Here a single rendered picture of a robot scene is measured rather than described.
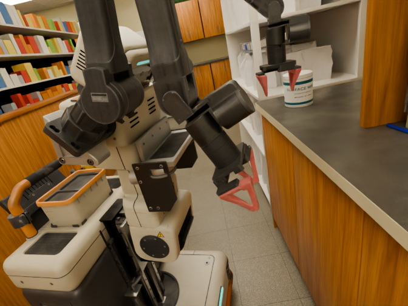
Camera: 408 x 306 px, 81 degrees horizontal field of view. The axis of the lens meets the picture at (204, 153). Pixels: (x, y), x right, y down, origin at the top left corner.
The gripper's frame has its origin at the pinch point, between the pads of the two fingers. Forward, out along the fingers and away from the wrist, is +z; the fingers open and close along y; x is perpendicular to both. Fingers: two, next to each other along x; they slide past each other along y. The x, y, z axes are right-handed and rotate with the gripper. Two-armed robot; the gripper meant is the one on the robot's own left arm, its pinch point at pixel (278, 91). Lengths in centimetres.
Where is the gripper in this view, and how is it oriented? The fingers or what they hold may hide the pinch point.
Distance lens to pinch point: 87.5
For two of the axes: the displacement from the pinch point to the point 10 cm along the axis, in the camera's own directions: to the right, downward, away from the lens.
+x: -0.5, -4.0, 9.2
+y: 9.8, -2.0, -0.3
